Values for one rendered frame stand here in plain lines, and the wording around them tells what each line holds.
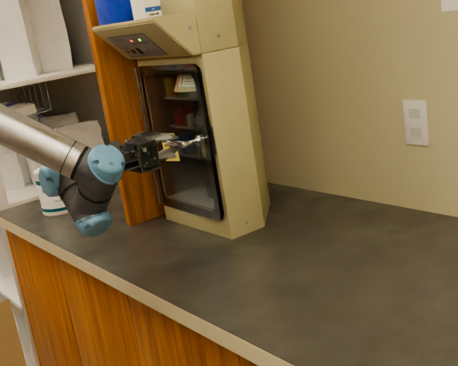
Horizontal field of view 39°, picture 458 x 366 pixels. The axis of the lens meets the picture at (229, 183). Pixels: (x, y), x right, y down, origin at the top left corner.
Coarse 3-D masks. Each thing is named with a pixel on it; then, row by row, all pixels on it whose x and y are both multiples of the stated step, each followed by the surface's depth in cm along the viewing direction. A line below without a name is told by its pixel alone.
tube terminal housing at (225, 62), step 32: (160, 0) 162; (192, 0) 151; (224, 0) 156; (224, 32) 157; (160, 64) 170; (224, 64) 158; (224, 96) 159; (224, 128) 160; (256, 128) 177; (224, 160) 162; (256, 160) 170; (224, 192) 163; (256, 192) 169; (192, 224) 180; (224, 224) 167; (256, 224) 170
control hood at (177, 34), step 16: (160, 16) 147; (176, 16) 149; (192, 16) 151; (96, 32) 170; (112, 32) 164; (128, 32) 159; (144, 32) 154; (160, 32) 149; (176, 32) 149; (192, 32) 152; (176, 48) 153; (192, 48) 152
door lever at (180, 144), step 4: (196, 136) 162; (168, 140) 165; (176, 140) 163; (180, 140) 162; (192, 140) 161; (196, 140) 162; (200, 140) 161; (168, 144) 165; (172, 144) 163; (176, 144) 162; (180, 144) 160; (184, 144) 159; (188, 144) 160; (192, 144) 161; (196, 144) 163; (200, 144) 162
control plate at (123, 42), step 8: (112, 40) 169; (120, 40) 166; (128, 40) 164; (136, 40) 161; (144, 40) 158; (120, 48) 172; (128, 48) 169; (144, 48) 163; (152, 48) 161; (160, 48) 158; (136, 56) 172; (144, 56) 169
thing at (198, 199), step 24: (144, 72) 176; (168, 72) 165; (192, 72) 156; (144, 96) 179; (168, 96) 169; (192, 96) 159; (168, 120) 172; (192, 120) 162; (168, 168) 180; (192, 168) 169; (168, 192) 183; (192, 192) 172; (216, 192) 162; (216, 216) 166
